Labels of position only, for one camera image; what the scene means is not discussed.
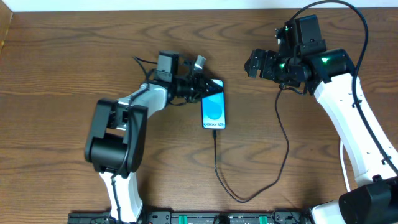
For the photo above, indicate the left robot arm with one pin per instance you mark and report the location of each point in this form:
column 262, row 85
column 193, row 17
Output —
column 117, row 135

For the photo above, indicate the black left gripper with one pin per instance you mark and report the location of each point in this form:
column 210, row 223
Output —
column 198, row 84

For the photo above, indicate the blue Galaxy smartphone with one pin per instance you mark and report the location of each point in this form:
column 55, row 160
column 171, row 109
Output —
column 213, row 111

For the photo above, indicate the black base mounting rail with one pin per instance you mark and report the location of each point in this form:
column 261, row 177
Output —
column 164, row 217

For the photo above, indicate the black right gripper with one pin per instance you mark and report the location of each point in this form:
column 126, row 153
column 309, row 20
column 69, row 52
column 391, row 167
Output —
column 265, row 64

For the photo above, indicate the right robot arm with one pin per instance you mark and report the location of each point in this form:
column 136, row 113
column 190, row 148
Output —
column 304, row 60

